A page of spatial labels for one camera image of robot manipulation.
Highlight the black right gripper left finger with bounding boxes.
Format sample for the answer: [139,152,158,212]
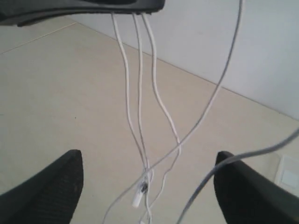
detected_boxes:
[0,149,84,224]

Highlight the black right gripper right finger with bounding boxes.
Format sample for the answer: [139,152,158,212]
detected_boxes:
[214,161,299,224]

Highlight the white wired earphones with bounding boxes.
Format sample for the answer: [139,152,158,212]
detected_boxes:
[102,0,299,224]

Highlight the clear plastic storage case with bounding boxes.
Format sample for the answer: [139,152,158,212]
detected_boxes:
[275,155,299,190]

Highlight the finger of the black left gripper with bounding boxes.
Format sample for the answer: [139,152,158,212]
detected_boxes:
[0,0,165,27]

